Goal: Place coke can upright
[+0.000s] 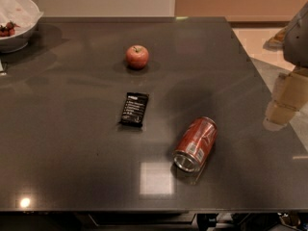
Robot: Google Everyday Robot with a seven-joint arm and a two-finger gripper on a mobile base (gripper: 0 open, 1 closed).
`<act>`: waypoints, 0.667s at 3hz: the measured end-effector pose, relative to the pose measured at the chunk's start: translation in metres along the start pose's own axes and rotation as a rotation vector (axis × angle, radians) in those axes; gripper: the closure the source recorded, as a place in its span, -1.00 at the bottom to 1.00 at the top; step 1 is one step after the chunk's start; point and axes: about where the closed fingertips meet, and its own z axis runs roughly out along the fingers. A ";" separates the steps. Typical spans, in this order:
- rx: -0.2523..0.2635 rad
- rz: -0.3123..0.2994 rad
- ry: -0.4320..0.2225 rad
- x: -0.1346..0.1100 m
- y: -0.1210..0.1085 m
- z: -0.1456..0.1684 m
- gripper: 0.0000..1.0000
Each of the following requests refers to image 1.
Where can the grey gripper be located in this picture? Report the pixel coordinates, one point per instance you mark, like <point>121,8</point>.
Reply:
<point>297,43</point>

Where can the red coke can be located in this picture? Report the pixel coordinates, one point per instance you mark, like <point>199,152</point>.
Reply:
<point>196,144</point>

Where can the red apple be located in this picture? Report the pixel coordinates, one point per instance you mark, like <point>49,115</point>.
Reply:
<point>137,57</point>

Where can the black snack bar wrapper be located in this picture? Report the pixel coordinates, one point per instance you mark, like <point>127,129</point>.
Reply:
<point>134,109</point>

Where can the white bowl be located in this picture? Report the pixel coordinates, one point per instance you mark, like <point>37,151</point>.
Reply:
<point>18,40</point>

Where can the white napkin in bowl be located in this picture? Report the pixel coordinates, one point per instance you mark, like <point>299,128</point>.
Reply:
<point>22,12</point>

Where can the red strawberries in bowl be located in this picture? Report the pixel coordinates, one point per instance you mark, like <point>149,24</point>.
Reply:
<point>8,30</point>

